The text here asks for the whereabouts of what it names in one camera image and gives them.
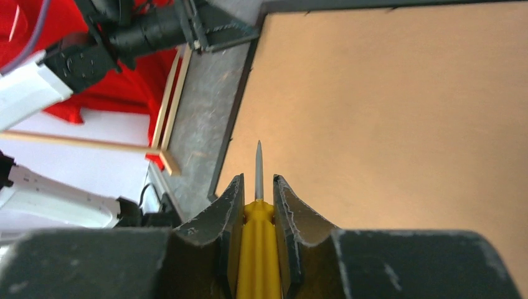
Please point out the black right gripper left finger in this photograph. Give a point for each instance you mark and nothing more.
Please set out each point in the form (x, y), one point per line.
(198, 259)

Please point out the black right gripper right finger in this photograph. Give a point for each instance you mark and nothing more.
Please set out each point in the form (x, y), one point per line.
(321, 260)

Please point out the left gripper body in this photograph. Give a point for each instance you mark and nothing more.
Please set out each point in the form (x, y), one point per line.
(191, 25)

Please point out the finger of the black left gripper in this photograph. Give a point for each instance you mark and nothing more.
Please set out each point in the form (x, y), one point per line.
(219, 30)

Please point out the yellow handled screwdriver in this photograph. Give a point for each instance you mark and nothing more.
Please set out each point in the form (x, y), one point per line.
(259, 267)

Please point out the black picture frame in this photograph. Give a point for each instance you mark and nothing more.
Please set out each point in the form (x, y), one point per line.
(406, 118)

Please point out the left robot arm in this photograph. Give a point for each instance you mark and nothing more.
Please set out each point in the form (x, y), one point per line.
(118, 33)

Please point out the red t-shirt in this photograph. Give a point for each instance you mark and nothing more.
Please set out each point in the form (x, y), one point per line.
(37, 25)

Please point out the wooden rack frame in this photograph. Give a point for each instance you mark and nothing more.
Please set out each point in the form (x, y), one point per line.
(165, 124)

